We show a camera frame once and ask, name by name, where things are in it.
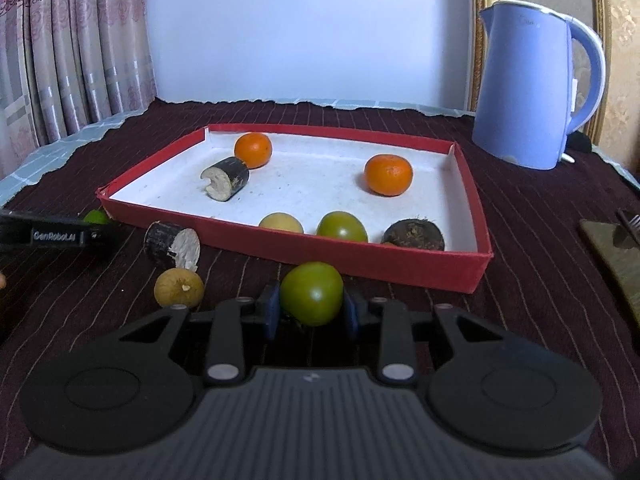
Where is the pink patterned curtain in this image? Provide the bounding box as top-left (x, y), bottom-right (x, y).
top-left (1, 0), bottom-right (156, 174)

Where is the left orange tangerine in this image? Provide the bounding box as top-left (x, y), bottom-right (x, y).
top-left (234, 132), bottom-right (272, 169)

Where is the dark maroon striped cloth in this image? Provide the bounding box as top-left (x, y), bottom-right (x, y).
top-left (1, 100), bottom-right (639, 471)

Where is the gold mirror frame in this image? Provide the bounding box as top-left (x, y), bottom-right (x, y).
top-left (466, 0), bottom-right (614, 146)

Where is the black sugarcane piece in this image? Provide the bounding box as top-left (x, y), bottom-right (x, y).
top-left (200, 156), bottom-right (250, 202)
top-left (143, 221), bottom-right (201, 272)

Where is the green cut fruit piece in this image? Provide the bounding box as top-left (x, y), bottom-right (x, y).
top-left (82, 209), bottom-right (111, 226)

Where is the blue electric kettle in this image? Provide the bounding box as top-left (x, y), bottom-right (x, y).
top-left (470, 0), bottom-right (608, 172)

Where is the orange tangerine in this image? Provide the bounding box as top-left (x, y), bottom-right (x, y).
top-left (234, 132), bottom-right (272, 169)
top-left (364, 154), bottom-right (413, 197)

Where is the yellow-brown round fruit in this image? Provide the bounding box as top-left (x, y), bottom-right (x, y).
top-left (258, 212), bottom-right (304, 234)
top-left (154, 268), bottom-right (205, 308)

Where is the green round fruit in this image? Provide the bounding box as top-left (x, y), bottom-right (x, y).
top-left (279, 261), bottom-right (344, 326)
top-left (316, 211), bottom-right (369, 243)

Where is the dark brown water chestnut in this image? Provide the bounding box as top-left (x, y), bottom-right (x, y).
top-left (382, 219), bottom-right (446, 252)

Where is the right orange tangerine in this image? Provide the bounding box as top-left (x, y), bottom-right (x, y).
top-left (364, 154), bottom-right (413, 197)

